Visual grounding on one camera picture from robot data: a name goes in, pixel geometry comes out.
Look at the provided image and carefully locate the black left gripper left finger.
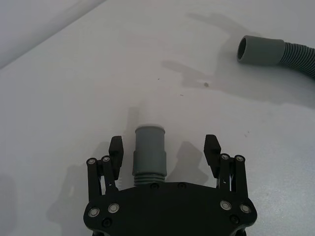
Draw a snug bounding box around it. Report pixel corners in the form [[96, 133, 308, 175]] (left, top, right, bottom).
[[86, 135, 125, 204]]

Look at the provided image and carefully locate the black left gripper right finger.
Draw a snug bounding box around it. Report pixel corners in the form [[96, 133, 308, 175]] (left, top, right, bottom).
[[203, 134, 250, 198]]

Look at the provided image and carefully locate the grey ribbed hose with cuff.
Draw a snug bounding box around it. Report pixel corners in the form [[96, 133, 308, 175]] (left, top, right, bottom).
[[236, 35, 315, 81], [132, 124, 168, 190]]

